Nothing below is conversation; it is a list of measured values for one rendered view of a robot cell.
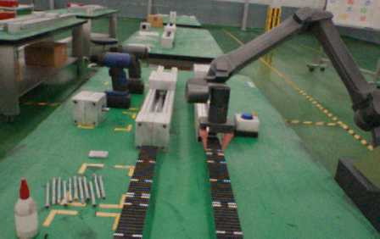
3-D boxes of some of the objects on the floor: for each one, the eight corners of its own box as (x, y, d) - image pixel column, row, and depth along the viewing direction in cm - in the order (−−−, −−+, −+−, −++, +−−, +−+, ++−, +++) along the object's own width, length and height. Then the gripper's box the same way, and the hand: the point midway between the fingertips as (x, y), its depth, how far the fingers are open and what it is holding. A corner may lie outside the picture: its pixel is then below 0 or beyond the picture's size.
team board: (304, 70, 711) (324, -33, 650) (324, 70, 730) (344, -31, 668) (364, 90, 579) (395, -37, 518) (386, 90, 598) (418, -33, 537)
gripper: (202, 104, 99) (197, 155, 104) (237, 107, 99) (231, 157, 104) (201, 97, 105) (196, 146, 110) (234, 101, 106) (228, 147, 110)
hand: (214, 148), depth 107 cm, fingers closed on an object, 5 cm apart
